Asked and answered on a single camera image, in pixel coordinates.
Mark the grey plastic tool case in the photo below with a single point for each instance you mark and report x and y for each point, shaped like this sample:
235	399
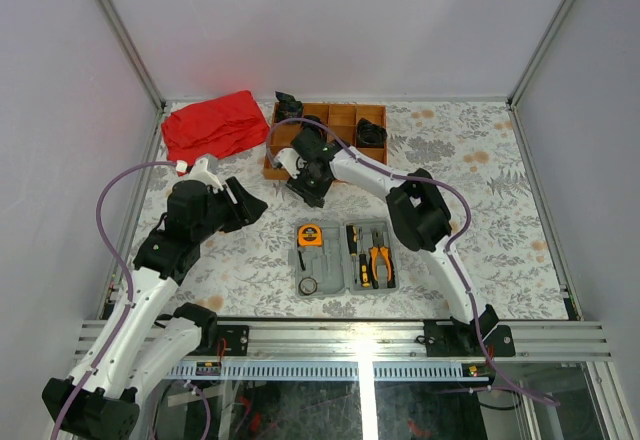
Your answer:
331	264

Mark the white slotted cable duct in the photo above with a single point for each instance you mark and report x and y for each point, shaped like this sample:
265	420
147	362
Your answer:
323	370

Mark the orange tape measure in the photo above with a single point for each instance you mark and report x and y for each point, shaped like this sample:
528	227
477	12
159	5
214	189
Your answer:
309	238

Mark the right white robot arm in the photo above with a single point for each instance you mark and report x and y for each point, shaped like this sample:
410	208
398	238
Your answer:
427	215

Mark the aluminium mounting rail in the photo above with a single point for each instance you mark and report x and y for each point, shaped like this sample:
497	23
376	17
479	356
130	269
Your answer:
529	341

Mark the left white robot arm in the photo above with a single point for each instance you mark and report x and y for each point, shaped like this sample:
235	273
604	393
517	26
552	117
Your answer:
102	396

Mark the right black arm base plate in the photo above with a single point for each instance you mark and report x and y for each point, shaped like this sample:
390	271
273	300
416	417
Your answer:
455	339

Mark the rolled dark belt outside tray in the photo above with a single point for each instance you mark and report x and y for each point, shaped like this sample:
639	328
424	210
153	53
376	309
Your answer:
287	107

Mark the black yellow phillips screwdriver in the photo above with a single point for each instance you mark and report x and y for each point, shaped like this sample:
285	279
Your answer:
352	244

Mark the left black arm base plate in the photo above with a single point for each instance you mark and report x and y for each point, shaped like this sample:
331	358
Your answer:
230	341

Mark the red folded cloth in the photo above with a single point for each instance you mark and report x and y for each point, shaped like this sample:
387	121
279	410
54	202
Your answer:
220	127

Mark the wooden compartment tray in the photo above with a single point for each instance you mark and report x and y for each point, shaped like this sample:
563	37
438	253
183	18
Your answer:
341	118

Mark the rolled dark belt right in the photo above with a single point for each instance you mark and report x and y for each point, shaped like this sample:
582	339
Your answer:
370	135

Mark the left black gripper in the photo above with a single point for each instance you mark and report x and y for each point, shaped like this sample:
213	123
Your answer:
246	211

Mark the orange handled pliers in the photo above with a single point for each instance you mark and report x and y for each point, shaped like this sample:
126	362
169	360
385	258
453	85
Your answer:
381	264

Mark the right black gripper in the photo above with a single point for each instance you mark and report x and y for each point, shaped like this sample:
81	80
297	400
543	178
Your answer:
312	197

